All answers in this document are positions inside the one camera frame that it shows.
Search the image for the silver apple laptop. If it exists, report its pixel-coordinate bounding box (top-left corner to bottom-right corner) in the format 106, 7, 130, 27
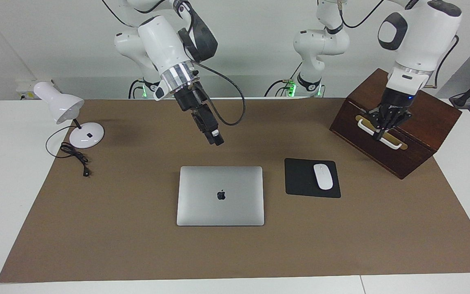
177, 166, 265, 226

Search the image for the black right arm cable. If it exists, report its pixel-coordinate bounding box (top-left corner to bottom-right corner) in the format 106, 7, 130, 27
101, 0, 246, 126

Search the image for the white box handle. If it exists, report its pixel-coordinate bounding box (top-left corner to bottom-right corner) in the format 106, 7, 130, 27
357, 118, 403, 150

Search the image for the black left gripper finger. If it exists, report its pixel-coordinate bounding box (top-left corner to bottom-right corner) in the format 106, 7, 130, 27
368, 107, 387, 141
384, 111, 413, 136

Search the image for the white power strip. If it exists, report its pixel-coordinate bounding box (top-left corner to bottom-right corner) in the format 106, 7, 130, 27
16, 79, 62, 101

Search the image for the dark brown wooden box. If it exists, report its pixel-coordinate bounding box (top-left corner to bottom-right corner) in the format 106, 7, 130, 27
329, 68, 462, 180

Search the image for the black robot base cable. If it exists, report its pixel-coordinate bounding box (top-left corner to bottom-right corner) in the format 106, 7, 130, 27
128, 79, 146, 99
264, 61, 303, 98

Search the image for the brown table mat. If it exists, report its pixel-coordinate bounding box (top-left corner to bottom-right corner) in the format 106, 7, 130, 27
0, 98, 470, 283

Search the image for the black mouse pad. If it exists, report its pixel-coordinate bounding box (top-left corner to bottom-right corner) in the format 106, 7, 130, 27
284, 158, 341, 199

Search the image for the white desk lamp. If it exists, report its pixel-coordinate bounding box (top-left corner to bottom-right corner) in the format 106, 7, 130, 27
34, 82, 105, 149

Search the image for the white computer mouse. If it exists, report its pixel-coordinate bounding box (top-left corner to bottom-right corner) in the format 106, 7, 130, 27
313, 163, 334, 191

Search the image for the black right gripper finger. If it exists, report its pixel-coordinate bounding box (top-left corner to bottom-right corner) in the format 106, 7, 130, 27
191, 109, 216, 143
202, 104, 224, 146

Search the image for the black lamp power cable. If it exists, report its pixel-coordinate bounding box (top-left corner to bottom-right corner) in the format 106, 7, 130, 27
46, 125, 91, 178

